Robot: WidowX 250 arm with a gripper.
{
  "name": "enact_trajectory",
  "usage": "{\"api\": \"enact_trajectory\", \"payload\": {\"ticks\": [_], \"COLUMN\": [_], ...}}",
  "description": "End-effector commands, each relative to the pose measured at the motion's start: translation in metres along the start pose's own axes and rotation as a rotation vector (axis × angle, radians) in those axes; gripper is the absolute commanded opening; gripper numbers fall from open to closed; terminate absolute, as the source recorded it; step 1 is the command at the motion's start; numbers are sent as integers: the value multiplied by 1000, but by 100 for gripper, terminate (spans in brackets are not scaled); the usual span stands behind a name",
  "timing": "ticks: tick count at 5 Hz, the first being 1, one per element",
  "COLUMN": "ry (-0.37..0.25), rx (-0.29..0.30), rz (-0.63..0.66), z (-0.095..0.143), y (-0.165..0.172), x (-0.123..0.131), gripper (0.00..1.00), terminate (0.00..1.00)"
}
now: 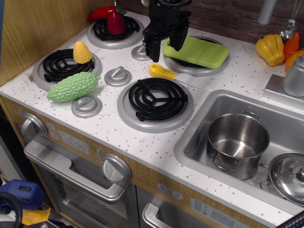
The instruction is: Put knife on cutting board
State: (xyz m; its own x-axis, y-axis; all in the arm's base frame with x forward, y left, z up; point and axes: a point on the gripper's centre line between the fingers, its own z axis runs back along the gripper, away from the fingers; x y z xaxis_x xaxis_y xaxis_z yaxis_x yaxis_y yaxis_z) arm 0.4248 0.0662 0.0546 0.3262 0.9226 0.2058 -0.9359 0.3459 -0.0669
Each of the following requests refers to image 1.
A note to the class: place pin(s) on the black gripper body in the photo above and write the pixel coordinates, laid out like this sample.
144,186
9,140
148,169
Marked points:
166,17

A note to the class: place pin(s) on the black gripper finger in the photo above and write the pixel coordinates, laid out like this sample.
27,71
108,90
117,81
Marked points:
152,49
178,38

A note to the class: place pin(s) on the green plastic cutting board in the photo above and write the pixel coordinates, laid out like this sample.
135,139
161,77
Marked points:
199,52

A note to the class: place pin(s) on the silver stovetop knob back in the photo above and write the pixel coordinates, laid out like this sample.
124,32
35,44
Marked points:
139,53

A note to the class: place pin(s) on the silver stovetop knob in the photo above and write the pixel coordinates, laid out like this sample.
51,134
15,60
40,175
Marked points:
86,107
139,53
118,77

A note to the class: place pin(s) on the dark red toy vegetable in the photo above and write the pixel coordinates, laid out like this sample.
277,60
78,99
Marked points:
115,23

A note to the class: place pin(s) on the silver stovetop knob middle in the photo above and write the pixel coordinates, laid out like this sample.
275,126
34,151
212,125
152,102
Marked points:
118,77

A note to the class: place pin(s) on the black back left burner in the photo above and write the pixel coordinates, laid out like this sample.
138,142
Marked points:
99,36

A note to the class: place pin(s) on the black burner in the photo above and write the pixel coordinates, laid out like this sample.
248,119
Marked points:
155,105
99,36
60,64

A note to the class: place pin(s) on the black front right burner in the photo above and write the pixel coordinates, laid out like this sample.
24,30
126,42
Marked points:
155,105

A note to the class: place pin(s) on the red toy chili pepper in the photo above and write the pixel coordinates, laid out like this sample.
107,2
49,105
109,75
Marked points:
104,12

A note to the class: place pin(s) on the yellow toy corn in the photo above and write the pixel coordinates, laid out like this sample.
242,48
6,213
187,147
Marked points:
81,53

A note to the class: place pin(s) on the green toy bitter gourd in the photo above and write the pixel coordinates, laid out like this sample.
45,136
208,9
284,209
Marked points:
73,87

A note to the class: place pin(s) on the silver stovetop knob front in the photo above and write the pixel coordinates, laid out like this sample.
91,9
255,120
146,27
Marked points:
86,107

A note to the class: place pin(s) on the yellow toy bell pepper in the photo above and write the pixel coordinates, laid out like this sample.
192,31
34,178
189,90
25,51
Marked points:
271,49

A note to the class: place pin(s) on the black front left burner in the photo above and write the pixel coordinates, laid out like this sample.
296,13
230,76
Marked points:
60,64

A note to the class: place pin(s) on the silver toy faucet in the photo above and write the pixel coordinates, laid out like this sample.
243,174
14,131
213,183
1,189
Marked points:
266,11

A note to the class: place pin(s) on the clear glass ornament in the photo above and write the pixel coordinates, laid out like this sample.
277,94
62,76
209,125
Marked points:
288,29

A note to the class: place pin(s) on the orange toy fruit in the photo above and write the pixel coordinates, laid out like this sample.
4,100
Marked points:
292,58

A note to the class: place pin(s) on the orange toy carrot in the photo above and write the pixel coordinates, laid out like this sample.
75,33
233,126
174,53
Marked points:
291,45

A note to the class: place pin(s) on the steel cooking pot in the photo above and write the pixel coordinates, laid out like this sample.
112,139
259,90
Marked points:
235,144

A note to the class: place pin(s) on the grey metal canister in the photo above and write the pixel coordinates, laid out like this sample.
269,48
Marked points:
293,83

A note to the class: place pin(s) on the silver oven knob right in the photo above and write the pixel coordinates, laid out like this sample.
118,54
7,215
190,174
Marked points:
114,169

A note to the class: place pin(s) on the silver oven knob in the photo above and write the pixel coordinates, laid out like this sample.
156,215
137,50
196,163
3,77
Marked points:
32,126
114,169

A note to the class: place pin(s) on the silver sink basin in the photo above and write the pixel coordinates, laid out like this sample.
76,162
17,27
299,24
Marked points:
286,135

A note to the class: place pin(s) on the silver oven knob left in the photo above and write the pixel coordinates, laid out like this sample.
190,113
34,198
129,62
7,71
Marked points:
32,126

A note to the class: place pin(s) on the steel pot lid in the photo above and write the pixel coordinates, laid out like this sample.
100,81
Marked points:
286,175

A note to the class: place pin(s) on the blue plastic device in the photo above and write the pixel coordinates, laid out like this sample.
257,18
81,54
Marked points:
28,194

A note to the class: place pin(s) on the yellow handled toy knife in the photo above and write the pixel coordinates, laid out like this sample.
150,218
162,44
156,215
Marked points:
157,70

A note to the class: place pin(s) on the silver oven door handle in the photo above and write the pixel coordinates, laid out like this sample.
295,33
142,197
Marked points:
60,165

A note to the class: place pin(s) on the silver cabinet door handle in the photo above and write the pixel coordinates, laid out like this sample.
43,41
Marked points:
150,216

